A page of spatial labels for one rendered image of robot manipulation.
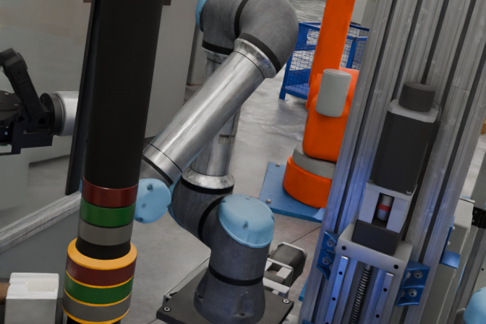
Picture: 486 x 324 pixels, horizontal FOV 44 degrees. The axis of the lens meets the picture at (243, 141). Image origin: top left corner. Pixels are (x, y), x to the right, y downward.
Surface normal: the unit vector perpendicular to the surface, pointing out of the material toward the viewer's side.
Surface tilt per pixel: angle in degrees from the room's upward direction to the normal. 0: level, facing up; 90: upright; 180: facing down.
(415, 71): 90
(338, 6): 96
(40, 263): 90
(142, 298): 0
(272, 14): 42
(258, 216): 7
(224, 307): 72
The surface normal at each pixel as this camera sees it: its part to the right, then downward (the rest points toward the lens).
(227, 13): -0.73, -0.02
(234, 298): 0.07, 0.02
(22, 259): 0.92, 0.27
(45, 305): 0.24, 0.35
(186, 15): 0.79, 0.32
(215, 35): -0.53, 0.18
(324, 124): -0.14, 0.29
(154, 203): 0.63, 0.35
